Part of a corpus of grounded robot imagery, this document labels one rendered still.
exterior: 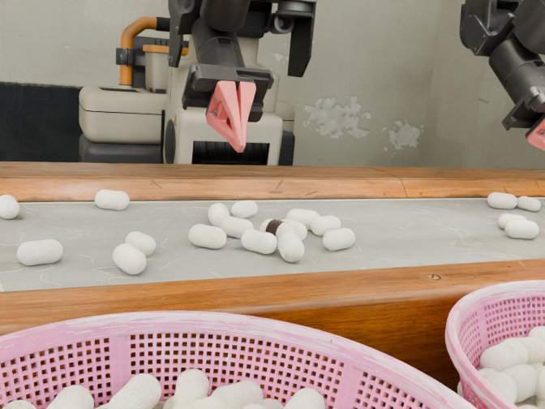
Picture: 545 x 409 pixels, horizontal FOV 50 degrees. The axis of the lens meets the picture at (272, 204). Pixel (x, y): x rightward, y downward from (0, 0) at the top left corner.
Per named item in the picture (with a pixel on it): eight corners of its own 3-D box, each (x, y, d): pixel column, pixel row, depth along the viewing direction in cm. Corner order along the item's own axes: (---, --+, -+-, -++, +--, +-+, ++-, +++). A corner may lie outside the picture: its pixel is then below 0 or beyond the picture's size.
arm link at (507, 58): (508, 66, 83) (477, 62, 81) (539, 26, 78) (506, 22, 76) (532, 99, 80) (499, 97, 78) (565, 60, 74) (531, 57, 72)
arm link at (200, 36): (228, 43, 80) (187, 40, 78) (238, 2, 75) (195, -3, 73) (237, 79, 76) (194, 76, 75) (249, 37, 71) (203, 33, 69)
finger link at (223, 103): (289, 131, 65) (272, 72, 70) (229, 127, 62) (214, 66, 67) (271, 168, 70) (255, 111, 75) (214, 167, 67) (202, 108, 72)
